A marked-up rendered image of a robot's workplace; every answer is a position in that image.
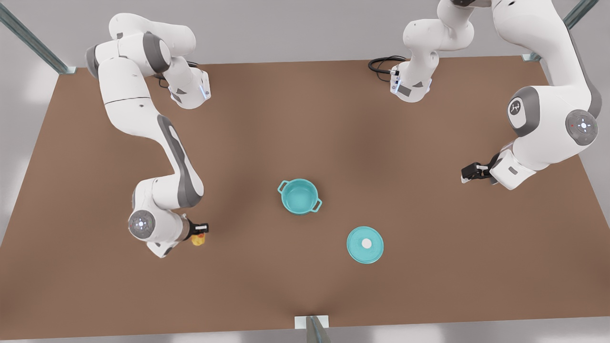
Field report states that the teal pot lid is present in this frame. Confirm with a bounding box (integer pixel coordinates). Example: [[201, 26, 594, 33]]
[[346, 226, 384, 264]]

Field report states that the teal pot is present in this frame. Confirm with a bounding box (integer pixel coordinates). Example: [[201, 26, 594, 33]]
[[278, 179, 323, 215]]

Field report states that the black cable loop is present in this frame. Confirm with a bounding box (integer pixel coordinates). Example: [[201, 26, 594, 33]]
[[368, 56, 408, 82]]

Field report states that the silver frame post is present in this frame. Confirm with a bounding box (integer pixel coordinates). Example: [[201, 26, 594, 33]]
[[522, 0, 600, 62], [0, 5, 77, 75], [295, 315, 330, 343]]

